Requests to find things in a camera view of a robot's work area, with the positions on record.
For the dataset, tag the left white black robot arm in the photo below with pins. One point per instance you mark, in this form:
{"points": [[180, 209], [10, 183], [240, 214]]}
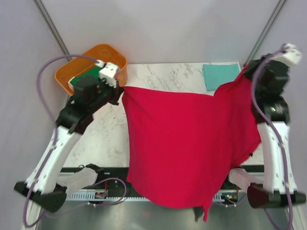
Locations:
{"points": [[44, 186]]}

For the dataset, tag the aluminium frame post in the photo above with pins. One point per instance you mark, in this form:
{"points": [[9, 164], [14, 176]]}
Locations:
{"points": [[268, 25], [49, 22]]}

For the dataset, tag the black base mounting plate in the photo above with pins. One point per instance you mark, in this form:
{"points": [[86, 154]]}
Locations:
{"points": [[115, 187]]}

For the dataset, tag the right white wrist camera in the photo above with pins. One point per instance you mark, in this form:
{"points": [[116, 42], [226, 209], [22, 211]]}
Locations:
{"points": [[290, 56]]}

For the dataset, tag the right aluminium frame post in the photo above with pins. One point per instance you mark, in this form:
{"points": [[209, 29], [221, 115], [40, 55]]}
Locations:
{"points": [[268, 25]]}

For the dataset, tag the white slotted cable duct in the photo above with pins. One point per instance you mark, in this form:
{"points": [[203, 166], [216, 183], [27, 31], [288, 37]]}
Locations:
{"points": [[100, 195]]}

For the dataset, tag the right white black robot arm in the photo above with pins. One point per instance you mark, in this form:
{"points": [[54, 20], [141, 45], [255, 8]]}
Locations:
{"points": [[271, 113]]}

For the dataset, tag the left aluminium frame post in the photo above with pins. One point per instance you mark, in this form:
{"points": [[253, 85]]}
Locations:
{"points": [[49, 22]]}

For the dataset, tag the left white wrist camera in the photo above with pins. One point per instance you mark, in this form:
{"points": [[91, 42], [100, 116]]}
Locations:
{"points": [[108, 72]]}

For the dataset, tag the red t shirt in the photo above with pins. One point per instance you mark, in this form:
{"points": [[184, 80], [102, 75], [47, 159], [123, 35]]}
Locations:
{"points": [[183, 145]]}

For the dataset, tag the green folded t shirt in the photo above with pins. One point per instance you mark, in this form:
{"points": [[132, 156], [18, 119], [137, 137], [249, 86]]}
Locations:
{"points": [[94, 71]]}

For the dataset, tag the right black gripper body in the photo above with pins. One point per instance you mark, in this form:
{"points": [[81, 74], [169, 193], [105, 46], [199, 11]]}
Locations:
{"points": [[250, 72]]}

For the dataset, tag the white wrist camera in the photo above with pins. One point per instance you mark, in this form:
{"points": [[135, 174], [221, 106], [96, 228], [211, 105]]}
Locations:
{"points": [[290, 56], [108, 72]]}

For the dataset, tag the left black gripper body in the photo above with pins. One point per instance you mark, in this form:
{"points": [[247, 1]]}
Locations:
{"points": [[110, 94]]}

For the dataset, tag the teal folded t shirt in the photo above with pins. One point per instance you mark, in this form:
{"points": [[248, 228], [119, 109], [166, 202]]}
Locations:
{"points": [[216, 75]]}

